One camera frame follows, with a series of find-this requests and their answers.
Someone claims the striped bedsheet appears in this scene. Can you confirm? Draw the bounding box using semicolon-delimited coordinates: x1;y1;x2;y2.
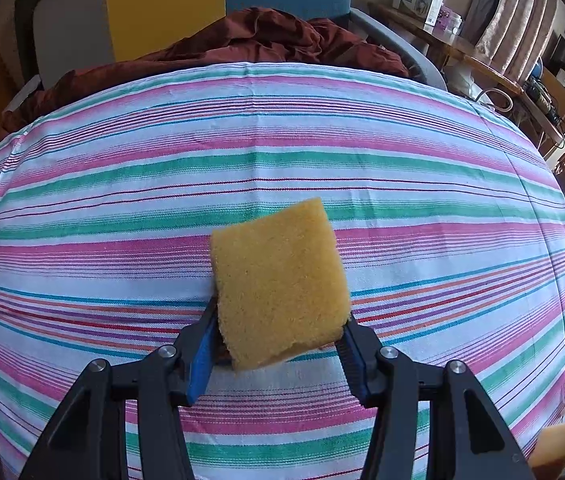
0;62;565;480

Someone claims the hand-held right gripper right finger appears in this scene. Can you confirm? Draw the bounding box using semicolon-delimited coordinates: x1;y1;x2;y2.
335;317;533;480

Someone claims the white cable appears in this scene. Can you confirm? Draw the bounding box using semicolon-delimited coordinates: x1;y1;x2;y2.
473;87;513;113

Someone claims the beige curtain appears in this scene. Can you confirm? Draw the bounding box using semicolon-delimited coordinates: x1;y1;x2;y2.
475;0;561;86

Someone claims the maroon blanket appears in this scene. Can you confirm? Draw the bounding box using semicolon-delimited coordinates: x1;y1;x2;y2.
0;6;411;143

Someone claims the wooden desk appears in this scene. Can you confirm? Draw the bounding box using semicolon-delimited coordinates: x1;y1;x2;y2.
367;2;565;161

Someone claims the yellow sponge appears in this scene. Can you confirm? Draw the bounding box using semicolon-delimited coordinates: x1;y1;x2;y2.
530;421;565;471
210;197;353;372

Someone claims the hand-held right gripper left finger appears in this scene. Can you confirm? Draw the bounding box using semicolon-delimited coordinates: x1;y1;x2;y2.
17;297;219;480

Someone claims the small purple box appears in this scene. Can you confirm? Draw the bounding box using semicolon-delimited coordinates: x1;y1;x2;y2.
433;5;463;36

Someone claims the grey yellow blue sofa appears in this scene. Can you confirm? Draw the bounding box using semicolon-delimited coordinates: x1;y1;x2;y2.
0;0;448;126

